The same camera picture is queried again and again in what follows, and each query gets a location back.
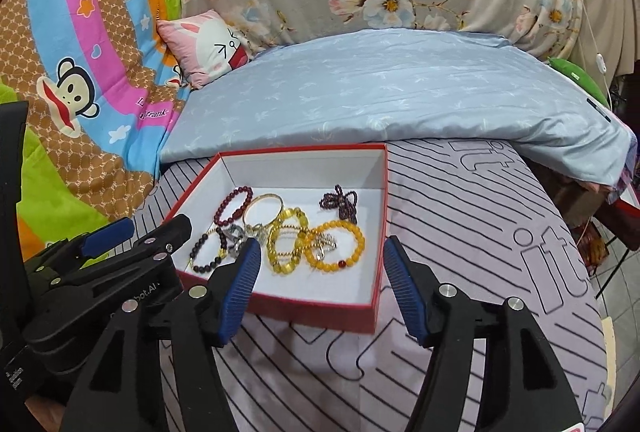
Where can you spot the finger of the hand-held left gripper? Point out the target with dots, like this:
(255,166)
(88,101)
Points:
(160,242)
(107,237)

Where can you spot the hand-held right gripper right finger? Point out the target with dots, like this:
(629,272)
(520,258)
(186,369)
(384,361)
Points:
(402,292)

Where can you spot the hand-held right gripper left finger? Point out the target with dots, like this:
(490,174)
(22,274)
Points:
(240,292)

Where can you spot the gold bangle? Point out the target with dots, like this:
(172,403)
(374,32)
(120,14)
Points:
(252,207)

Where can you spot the red jewelry box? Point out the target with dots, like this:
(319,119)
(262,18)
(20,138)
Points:
(300,172)

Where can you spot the pink bunny pillow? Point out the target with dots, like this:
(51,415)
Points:
(200,47)

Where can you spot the monkey print blanket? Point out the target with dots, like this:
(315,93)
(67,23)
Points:
(75,37)

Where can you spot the light blue pillow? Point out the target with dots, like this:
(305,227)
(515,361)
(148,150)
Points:
(375,82)

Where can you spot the green plastic object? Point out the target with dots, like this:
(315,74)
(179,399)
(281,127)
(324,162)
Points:
(575,72)

